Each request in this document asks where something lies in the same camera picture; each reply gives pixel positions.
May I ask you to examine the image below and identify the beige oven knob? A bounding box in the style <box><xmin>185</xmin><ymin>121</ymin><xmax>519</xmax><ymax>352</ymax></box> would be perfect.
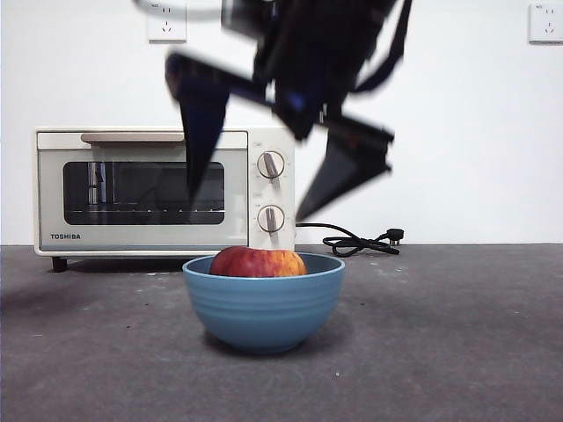
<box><xmin>256</xmin><ymin>204</ymin><xmax>286</xmax><ymax>234</ymax></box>
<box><xmin>256</xmin><ymin>150</ymin><xmax>286</xmax><ymax>181</ymax></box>

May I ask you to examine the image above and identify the blue ribbed bowl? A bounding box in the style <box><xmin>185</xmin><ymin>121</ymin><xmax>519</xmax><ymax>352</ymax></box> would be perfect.
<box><xmin>181</xmin><ymin>252</ymin><xmax>347</xmax><ymax>355</ymax></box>

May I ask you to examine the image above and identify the white wall socket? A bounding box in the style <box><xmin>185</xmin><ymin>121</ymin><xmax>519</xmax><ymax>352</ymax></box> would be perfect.
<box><xmin>148</xmin><ymin>3</ymin><xmax>188</xmax><ymax>44</ymax></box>
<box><xmin>528</xmin><ymin>4</ymin><xmax>563</xmax><ymax>44</ymax></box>

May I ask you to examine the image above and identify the cream toaster oven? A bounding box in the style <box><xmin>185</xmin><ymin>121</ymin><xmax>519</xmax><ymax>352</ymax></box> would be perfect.
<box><xmin>33</xmin><ymin>127</ymin><xmax>296</xmax><ymax>273</ymax></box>

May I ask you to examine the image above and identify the black arm cable harness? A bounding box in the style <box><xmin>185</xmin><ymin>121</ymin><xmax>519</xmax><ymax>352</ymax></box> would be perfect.
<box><xmin>351</xmin><ymin>0</ymin><xmax>415</xmax><ymax>94</ymax></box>

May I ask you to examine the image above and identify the glass oven door beige handle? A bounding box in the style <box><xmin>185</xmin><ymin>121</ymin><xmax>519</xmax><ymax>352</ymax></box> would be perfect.
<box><xmin>37</xmin><ymin>131</ymin><xmax>250</xmax><ymax>253</ymax></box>

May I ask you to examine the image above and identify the red yellow apple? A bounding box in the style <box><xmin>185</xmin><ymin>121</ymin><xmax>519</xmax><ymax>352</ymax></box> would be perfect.
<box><xmin>209</xmin><ymin>245</ymin><xmax>308</xmax><ymax>279</ymax></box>

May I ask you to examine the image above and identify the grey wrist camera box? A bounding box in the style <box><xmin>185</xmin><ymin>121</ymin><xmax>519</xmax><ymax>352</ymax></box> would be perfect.
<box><xmin>221</xmin><ymin>0</ymin><xmax>282</xmax><ymax>39</ymax></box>

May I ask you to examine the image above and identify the black power cord with plug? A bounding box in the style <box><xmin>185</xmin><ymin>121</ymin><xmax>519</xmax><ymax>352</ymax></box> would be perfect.
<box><xmin>295</xmin><ymin>222</ymin><xmax>406</xmax><ymax>258</ymax></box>

